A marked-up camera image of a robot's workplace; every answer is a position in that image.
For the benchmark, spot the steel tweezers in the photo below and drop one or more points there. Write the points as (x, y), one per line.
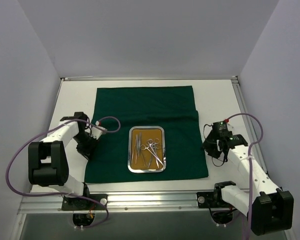
(137, 147)

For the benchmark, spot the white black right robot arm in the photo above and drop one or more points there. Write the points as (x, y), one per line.
(266, 206)

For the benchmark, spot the steel tray with brown liner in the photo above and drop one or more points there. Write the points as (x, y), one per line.
(148, 132)

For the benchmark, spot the aluminium frame rail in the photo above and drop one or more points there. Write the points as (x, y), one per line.
(255, 130)
(121, 202)

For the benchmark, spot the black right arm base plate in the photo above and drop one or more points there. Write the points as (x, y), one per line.
(207, 199)

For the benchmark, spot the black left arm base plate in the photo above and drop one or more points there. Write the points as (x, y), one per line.
(100, 201)

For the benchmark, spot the steel surgical scissors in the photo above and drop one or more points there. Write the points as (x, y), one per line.
(153, 145)

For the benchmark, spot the aluminium front frame rail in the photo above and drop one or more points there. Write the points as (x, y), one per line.
(121, 202)

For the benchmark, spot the steel hemostat forceps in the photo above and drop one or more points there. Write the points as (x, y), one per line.
(145, 148)

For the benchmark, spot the dark green surgical cloth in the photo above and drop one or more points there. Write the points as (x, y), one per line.
(172, 108)

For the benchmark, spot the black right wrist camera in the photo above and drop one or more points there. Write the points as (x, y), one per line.
(220, 128)

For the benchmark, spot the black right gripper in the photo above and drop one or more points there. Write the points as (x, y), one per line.
(211, 146)

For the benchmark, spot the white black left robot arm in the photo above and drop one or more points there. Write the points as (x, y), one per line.
(47, 160)

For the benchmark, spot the aluminium right frame rail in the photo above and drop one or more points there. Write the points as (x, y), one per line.
(255, 130)

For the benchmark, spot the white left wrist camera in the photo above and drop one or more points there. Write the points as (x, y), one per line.
(97, 131)

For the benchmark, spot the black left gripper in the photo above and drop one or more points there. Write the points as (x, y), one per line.
(84, 147)

